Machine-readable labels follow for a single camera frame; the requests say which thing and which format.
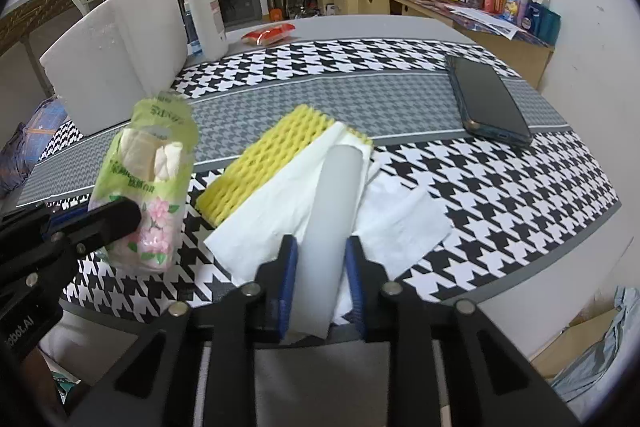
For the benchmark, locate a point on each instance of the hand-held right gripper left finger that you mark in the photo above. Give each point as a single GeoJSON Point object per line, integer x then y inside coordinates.
{"type": "Point", "coordinates": [289, 292]}

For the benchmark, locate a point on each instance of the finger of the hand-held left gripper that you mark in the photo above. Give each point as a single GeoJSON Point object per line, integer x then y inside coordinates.
{"type": "Point", "coordinates": [35, 219]}
{"type": "Point", "coordinates": [100, 224]}

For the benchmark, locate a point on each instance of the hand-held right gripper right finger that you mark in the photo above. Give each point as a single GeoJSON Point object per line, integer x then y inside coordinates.
{"type": "Point", "coordinates": [356, 279]}

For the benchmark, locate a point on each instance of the pale grey soft roll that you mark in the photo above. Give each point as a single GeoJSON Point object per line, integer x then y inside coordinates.
{"type": "Point", "coordinates": [327, 232]}

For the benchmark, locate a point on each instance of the green floral tissue packet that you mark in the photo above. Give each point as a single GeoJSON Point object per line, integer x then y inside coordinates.
{"type": "Point", "coordinates": [150, 187]}

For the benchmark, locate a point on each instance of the white paper tissue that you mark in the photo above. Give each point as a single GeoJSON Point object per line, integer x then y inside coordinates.
{"type": "Point", "coordinates": [270, 217]}

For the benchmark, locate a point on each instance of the yellow foam net sleeve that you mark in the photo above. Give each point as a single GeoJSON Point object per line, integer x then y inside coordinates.
{"type": "Point", "coordinates": [260, 162]}

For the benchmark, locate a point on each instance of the white foam box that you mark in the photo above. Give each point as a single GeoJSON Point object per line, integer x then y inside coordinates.
{"type": "Point", "coordinates": [100, 62]}

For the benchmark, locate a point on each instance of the person's left forearm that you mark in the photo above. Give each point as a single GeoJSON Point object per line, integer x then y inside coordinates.
{"type": "Point", "coordinates": [35, 387]}

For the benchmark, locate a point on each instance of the blue patterned bedding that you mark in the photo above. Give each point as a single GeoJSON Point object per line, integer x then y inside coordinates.
{"type": "Point", "coordinates": [30, 142]}

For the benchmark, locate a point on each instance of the houndstooth tablecloth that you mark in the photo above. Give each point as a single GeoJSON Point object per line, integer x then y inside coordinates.
{"type": "Point", "coordinates": [450, 207]}

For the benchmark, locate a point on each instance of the cardboard box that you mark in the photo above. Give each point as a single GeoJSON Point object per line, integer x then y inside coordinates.
{"type": "Point", "coordinates": [570, 347]}

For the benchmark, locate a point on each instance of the dark smartphone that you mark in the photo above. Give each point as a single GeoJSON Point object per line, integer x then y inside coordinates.
{"type": "Point", "coordinates": [487, 97]}

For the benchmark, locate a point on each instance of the white pump lotion bottle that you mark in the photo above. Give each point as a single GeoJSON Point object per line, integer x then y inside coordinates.
{"type": "Point", "coordinates": [205, 17]}

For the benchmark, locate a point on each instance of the red snack packet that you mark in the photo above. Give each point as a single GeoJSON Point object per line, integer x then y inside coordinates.
{"type": "Point", "coordinates": [267, 35]}

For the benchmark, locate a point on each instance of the pale blue cloth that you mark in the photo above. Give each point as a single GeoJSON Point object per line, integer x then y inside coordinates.
{"type": "Point", "coordinates": [605, 347]}

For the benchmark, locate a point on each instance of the wooden desk with patterned top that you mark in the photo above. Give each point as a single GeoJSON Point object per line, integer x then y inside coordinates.
{"type": "Point", "coordinates": [500, 49]}

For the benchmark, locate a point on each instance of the orange basin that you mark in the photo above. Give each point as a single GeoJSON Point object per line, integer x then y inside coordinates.
{"type": "Point", "coordinates": [275, 14]}

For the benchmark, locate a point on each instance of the white paper sheets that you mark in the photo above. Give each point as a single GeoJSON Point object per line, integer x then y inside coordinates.
{"type": "Point", "coordinates": [482, 21]}

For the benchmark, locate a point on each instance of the cluster of toiletry bottles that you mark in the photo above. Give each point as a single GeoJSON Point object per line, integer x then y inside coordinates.
{"type": "Point", "coordinates": [520, 7]}

